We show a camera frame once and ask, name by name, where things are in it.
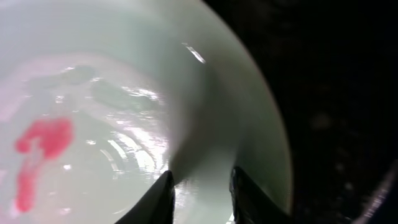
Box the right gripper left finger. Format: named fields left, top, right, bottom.
left=116, top=170, right=175, bottom=224

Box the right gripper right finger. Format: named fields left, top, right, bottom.
left=229, top=167, right=289, bottom=224

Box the light green plate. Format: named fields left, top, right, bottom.
left=1, top=0, right=292, bottom=223

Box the round black tray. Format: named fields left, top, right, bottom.
left=208, top=0, right=397, bottom=223

